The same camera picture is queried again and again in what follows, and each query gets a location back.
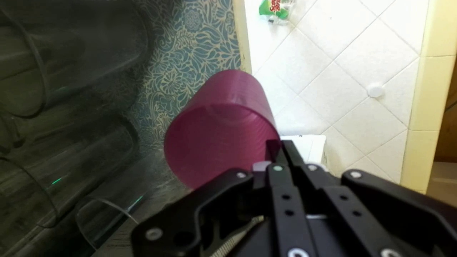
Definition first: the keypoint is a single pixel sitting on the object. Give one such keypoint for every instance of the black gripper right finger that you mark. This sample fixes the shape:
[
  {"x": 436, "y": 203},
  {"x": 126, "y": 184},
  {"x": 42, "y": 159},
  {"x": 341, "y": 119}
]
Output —
[{"x": 376, "y": 217}]

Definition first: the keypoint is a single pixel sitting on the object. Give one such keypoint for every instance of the green snack packet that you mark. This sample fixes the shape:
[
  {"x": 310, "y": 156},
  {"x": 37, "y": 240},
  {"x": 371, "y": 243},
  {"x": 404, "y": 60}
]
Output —
[{"x": 276, "y": 10}]

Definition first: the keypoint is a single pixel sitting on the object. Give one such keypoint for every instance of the pink plastic cup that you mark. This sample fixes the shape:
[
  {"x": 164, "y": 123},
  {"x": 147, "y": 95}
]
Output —
[{"x": 226, "y": 125}]

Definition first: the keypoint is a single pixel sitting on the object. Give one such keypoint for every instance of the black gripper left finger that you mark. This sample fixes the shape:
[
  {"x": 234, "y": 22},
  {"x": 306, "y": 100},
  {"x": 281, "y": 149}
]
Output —
[{"x": 264, "y": 210}]

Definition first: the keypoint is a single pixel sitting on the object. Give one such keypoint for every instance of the white bottle cap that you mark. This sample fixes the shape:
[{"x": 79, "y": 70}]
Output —
[{"x": 374, "y": 90}]

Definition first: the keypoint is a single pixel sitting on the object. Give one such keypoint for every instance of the clear drinking glass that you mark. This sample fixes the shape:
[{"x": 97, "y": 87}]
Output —
[
  {"x": 50, "y": 50},
  {"x": 40, "y": 183}
]

